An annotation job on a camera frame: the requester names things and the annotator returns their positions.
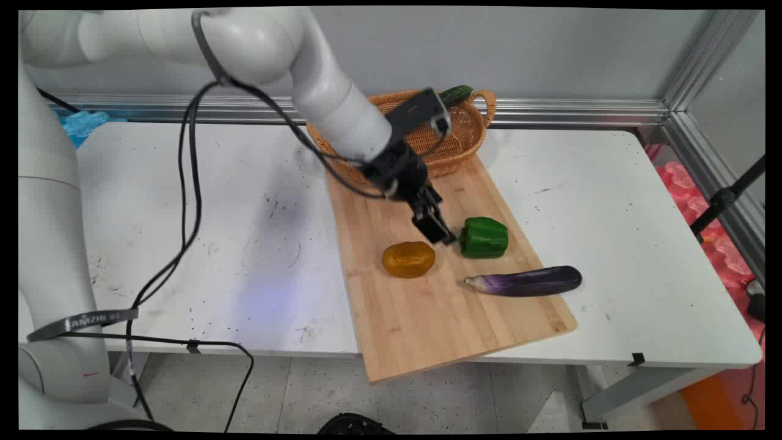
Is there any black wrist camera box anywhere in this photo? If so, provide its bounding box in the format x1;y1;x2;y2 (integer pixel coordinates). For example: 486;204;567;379
385;87;453;145

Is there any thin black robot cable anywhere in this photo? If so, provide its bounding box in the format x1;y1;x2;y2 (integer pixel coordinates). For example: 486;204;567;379
131;98;187;306

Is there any woven wicker basket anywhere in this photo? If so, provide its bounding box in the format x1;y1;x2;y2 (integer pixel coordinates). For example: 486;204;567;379
305;89;497;185

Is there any vertical aluminium frame post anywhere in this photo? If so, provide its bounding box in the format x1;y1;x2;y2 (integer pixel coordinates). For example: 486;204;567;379
662;9;761;112

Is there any green bell pepper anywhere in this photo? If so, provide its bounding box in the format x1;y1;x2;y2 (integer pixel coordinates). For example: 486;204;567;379
459;216;510;259

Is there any black cable along table edge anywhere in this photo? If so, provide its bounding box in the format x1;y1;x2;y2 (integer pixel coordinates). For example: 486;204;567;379
61;332;255;432

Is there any pink foam floor mat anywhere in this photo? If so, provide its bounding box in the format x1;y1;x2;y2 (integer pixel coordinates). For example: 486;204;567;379
645;142;766;343

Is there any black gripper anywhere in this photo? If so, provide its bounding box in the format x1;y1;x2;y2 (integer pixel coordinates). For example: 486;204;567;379
362;142;458;246

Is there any long horizontal aluminium frame rail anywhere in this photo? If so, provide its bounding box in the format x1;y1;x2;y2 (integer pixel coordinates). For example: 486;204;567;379
48;93;671;130

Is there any bamboo cutting board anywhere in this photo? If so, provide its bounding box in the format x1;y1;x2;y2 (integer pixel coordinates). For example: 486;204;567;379
324;153;578;384

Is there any orange floor mat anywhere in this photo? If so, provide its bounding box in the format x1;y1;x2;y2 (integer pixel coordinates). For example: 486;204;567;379
679;372;745;432

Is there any purple eggplant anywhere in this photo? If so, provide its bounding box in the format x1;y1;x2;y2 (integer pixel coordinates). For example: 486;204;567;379
463;265;583;298

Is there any grey metal table leg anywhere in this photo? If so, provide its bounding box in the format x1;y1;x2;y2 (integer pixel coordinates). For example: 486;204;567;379
579;365;725;430

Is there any black power adapter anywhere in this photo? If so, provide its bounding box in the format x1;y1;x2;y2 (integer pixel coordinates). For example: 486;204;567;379
745;278;766;323

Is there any short horizontal aluminium frame rail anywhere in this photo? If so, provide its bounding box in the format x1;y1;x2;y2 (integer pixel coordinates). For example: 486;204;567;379
663;110;766;285

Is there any blue foam floor mat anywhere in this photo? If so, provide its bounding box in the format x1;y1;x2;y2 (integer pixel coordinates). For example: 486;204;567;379
60;110;127;149

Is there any green cucumber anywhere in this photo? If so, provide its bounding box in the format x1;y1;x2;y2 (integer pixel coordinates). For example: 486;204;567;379
439;84;475;107

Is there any black tripod stand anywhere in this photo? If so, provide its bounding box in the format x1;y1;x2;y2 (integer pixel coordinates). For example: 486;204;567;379
690;155;766;243

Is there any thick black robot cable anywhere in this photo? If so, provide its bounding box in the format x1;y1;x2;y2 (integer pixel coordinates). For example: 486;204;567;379
125;76;392;422

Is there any grey printed velcro strap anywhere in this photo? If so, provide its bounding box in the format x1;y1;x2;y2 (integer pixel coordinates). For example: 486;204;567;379
26;308;139;343

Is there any black round object on floor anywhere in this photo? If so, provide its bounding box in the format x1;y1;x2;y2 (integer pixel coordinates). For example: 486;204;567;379
316;412;396;436

